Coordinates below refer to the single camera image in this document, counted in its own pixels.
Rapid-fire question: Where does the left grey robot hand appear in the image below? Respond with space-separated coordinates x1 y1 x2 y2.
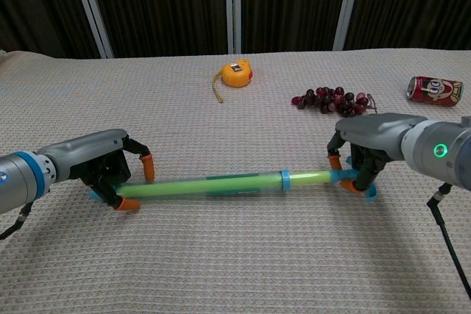
36 129 155 212

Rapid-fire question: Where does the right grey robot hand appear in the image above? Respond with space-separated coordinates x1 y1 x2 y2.
326 113 428 194

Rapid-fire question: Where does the green translucent tube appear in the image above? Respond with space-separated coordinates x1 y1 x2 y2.
88 155 378 204

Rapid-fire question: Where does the dark red grape bunch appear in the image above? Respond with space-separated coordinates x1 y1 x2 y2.
291 86 379 116

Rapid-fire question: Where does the red drink can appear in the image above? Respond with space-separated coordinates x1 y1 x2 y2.
406 76 464 108

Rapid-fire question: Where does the orange tape measure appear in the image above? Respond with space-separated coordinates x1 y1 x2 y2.
212 59 254 104

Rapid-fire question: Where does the beige woven tablecloth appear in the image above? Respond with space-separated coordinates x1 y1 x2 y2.
0 48 471 314

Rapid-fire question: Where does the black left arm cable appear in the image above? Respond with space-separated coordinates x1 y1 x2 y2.
0 201 36 240

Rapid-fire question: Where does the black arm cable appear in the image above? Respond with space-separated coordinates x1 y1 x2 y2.
0 201 36 240
426 183 471 302

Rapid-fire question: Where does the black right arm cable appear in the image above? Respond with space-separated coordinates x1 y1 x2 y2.
426 183 471 302

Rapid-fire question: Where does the dark folding screen grey frame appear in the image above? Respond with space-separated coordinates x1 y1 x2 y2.
0 0 471 60

